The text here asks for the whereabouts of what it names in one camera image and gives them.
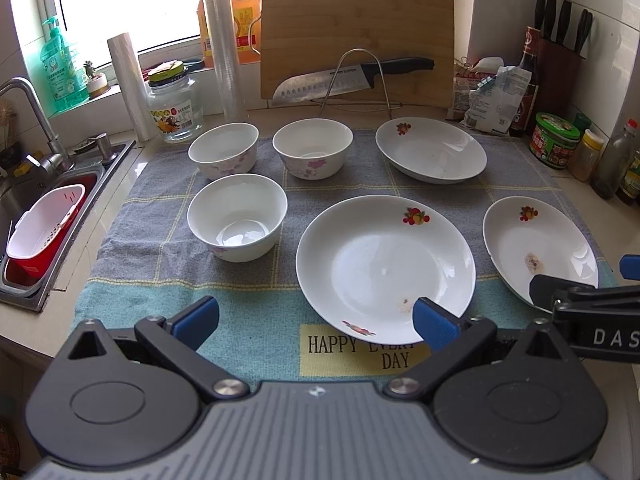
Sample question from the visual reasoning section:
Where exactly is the bamboo cutting board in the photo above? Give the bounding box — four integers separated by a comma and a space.
259, 0, 454, 108

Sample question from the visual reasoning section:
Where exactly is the orange juice carton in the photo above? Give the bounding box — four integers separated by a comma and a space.
196, 0, 263, 68

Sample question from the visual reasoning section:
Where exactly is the black handled santoku knife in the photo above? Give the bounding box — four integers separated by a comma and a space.
271, 56, 435, 104

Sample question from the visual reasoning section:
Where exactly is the sink soap dispenser pump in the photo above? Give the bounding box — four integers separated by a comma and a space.
74, 132, 116, 167

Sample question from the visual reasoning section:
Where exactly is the small potted plant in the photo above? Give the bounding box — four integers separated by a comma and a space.
84, 61, 111, 100

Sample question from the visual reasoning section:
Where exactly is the metal wire board rack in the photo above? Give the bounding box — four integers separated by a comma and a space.
319, 48, 404, 118

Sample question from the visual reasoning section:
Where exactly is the plastic wrap roll short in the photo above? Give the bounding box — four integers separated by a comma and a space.
106, 32, 157, 142

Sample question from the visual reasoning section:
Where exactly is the steel kitchen sink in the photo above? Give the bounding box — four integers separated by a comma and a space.
1, 141, 134, 312

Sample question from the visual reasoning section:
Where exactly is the green lid small jar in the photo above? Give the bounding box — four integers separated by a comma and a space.
573, 112, 591, 134

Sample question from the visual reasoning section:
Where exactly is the green lid sauce jar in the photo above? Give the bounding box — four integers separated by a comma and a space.
528, 113, 580, 169

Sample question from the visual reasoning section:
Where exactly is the yellow lid spice jar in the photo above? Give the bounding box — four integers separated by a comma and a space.
567, 129, 604, 182

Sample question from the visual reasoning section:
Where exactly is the white red sink basket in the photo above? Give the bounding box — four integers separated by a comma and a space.
1, 171, 100, 296

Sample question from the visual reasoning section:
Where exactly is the dark red knife block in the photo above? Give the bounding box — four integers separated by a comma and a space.
534, 0, 593, 117

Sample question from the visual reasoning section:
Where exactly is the glass jar with lid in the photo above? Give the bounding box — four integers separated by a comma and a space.
146, 60, 204, 143

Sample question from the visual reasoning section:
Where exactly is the red white packet with clip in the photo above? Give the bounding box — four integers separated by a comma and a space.
446, 56, 504, 122

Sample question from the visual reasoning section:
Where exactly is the green dish soap bottle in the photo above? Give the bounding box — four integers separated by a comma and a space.
40, 15, 89, 113

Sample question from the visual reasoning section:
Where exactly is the clear plastic wrap roll tall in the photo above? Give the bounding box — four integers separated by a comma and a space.
203, 0, 248, 122

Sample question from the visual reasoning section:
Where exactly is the white plastic food bag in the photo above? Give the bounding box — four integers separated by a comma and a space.
462, 66, 532, 136

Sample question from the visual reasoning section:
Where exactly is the grey blue checked cloth mat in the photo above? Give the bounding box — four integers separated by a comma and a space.
75, 130, 580, 383

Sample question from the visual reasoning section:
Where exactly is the white fruit plate back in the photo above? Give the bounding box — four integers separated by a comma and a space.
375, 117, 487, 184

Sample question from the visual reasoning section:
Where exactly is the chrome kitchen faucet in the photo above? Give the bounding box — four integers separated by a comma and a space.
0, 77, 74, 176

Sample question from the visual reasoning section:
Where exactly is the dark vinegar bottle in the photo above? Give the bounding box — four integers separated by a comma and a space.
510, 26, 540, 138

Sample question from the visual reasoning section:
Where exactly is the white floral bowl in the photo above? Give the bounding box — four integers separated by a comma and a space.
272, 118, 354, 181
188, 122, 259, 181

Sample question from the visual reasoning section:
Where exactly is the large white fruit plate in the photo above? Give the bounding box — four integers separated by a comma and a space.
295, 195, 476, 344

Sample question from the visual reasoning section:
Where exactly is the clear glass bottle red cap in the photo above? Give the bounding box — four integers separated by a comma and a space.
590, 119, 638, 200

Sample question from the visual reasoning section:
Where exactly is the green label oil bottle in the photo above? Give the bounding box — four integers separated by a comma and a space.
616, 150, 640, 205

